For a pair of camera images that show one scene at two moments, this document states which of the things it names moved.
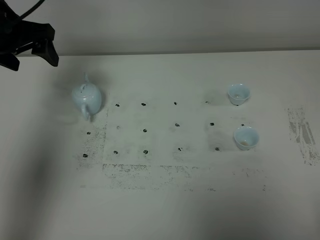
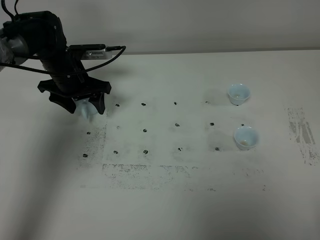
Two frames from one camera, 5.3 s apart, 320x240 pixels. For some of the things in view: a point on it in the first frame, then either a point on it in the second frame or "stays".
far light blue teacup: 238,93 stays
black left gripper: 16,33 to 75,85
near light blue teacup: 246,137 stays
